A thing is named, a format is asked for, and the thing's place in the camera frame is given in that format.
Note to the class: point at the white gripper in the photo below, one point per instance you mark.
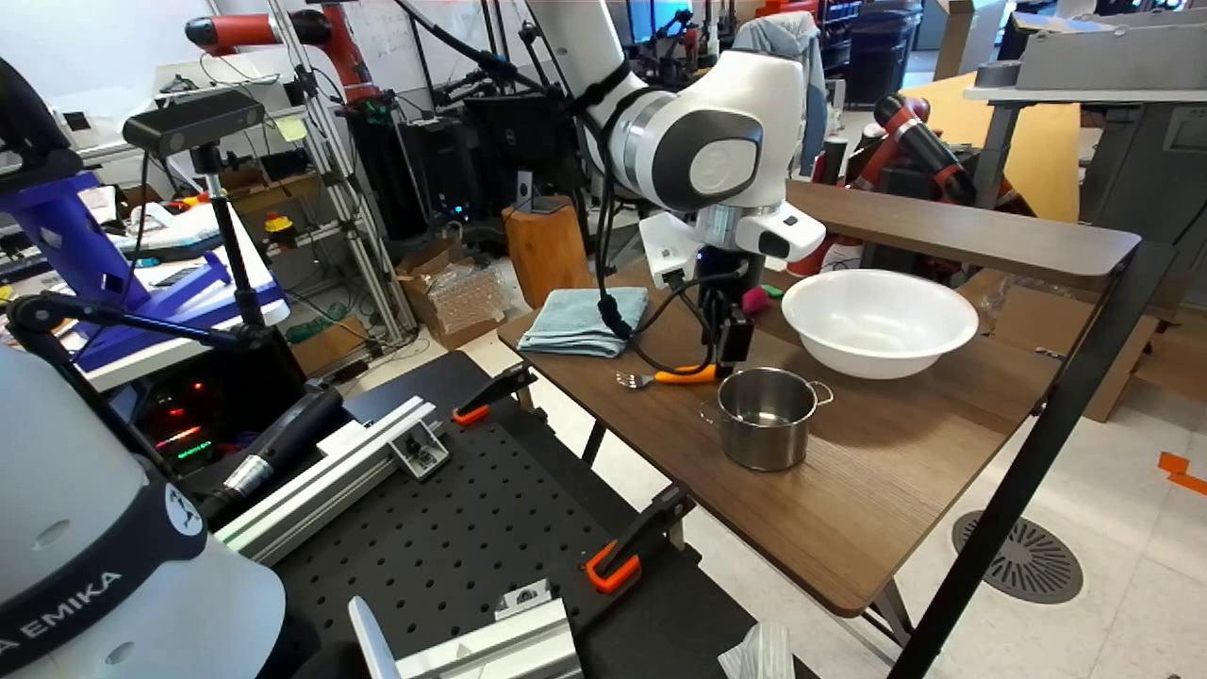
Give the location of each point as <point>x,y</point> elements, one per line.
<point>673,253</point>

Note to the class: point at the orange handled fork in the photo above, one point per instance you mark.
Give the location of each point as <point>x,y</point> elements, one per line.
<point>635,384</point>

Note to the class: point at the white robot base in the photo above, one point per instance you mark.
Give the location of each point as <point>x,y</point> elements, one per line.
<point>106,573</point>

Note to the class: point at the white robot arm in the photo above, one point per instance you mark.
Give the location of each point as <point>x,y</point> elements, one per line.
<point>716,158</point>

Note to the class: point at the white plastic bowl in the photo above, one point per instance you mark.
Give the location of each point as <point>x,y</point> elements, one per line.
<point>878,327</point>

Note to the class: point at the pink and green toy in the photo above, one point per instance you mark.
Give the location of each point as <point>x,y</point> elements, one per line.
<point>761,300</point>

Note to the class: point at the silver metal pot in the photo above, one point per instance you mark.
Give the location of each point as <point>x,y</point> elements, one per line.
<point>765,414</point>

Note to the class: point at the blue folded towel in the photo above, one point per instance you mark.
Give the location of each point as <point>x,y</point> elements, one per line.
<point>571,327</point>

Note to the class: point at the wooden shelf board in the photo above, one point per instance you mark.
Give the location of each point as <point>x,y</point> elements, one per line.
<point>976,234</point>

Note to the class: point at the cardboard box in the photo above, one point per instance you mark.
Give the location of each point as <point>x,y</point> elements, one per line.
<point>456,296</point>

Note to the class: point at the orange black clamp far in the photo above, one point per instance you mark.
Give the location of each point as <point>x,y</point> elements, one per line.
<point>505,385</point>

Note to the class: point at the orange black clamp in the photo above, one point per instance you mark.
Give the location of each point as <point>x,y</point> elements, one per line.
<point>505,385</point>
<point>619,561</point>

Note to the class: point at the orange black clamp near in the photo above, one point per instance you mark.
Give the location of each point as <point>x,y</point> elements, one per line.
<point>619,561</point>

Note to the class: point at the black perforated breadboard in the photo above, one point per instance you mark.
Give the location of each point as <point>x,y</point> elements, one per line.
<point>511,506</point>

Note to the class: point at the round floor drain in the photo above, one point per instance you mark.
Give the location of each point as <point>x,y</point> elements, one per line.
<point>1034,569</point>

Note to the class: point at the aluminium extrusion rail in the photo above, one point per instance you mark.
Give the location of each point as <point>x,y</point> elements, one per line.
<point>407,439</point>

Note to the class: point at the black camera on stand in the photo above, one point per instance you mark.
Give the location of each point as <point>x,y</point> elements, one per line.
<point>194,122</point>

